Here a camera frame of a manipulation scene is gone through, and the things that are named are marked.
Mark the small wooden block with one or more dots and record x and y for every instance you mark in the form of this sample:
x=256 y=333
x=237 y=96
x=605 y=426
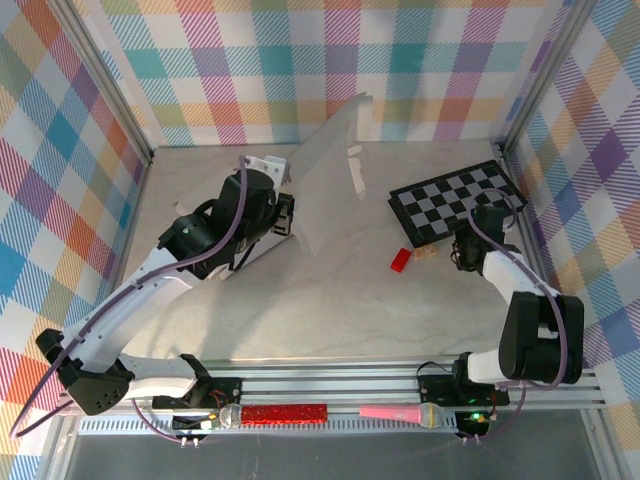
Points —
x=424 y=253

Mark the black grey checkered board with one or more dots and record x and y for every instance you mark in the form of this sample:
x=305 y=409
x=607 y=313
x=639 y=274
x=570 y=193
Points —
x=440 y=200

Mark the small red block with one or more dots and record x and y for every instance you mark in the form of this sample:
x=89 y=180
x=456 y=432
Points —
x=400 y=260

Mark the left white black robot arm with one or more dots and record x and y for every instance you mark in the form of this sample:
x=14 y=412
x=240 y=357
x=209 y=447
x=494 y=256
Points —
x=130 y=305

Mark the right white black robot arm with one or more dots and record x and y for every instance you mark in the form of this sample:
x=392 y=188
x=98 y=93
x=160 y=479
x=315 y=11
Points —
x=520 y=285

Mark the small electronics board green light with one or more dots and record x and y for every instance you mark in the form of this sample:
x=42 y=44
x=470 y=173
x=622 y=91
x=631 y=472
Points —
x=475 y=422

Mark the pink toy microphone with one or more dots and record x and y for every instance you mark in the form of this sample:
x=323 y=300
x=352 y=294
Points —
x=395 y=414

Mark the red glitter toy microphone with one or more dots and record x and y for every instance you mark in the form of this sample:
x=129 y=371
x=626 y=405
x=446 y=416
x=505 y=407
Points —
x=285 y=415

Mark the aluminium side rail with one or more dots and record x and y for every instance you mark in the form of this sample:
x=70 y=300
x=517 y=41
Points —
x=511 y=175
x=134 y=220

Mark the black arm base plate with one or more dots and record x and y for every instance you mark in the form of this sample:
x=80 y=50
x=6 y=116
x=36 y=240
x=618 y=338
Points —
x=435 y=390
x=225 y=390

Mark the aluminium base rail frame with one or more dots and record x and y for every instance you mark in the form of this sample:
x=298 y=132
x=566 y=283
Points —
x=325 y=387

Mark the aluminium corner post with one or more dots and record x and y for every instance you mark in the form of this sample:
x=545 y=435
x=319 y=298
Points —
x=100 y=80
x=545 y=75

